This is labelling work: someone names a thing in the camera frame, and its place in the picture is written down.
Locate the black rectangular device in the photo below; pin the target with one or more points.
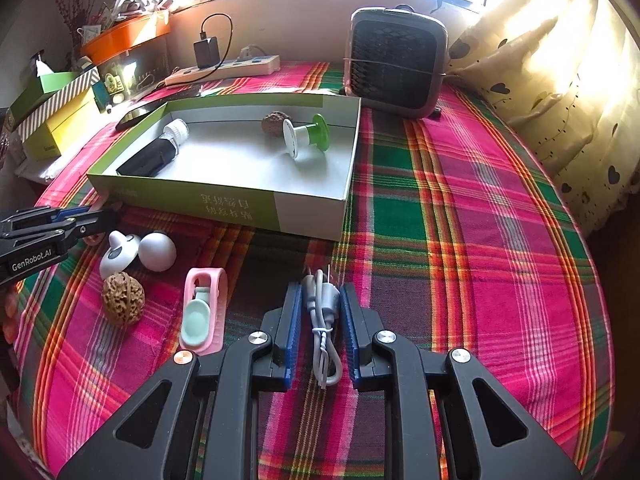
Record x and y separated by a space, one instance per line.
147 160

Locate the pink hair clip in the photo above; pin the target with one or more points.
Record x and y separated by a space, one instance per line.
92 239

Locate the white egg-shaped ball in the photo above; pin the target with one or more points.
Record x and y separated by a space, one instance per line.
157 252

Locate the cream heart print curtain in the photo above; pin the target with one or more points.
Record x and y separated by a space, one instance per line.
550 85

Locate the small brown walnut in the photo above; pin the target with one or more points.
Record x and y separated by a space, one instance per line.
272 122

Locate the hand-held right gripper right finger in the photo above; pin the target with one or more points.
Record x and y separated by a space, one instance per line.
350 335

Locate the black smartphone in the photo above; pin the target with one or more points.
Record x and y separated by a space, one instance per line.
137 114

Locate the pink and mint clip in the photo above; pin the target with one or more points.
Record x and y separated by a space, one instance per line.
215 305

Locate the white power strip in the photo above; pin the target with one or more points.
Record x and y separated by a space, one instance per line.
225 67

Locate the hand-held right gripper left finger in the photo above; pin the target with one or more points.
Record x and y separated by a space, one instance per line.
292 335

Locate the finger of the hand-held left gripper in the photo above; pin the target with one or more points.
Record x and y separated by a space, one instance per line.
75 214
100 222

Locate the orange plastic tray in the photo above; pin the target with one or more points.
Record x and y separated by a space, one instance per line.
125 37

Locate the person's left hand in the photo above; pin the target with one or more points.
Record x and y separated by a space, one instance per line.
9 327

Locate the yellow cardboard box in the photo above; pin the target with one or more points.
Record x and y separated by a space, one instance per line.
60 130

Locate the green white spool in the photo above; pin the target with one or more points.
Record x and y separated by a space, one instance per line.
300 137

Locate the black charger adapter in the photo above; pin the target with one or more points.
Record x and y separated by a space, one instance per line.
206 52

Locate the large brown walnut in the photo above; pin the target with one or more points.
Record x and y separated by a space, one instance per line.
123 300

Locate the pile of assorted packets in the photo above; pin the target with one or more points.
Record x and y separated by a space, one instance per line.
130 2

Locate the small green card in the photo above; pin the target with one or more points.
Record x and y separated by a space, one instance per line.
114 83

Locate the green white cardboard box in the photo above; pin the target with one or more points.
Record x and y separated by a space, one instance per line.
250 160

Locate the small teal box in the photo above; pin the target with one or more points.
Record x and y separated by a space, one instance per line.
101 95

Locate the dark glass case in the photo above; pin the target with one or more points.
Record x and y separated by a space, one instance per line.
150 65

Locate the white plug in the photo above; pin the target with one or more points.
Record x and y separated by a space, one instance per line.
250 55

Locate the white panda toy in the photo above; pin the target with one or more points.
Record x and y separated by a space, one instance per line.
117 257

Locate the grey portable heater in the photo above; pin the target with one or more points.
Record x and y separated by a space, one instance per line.
395 60

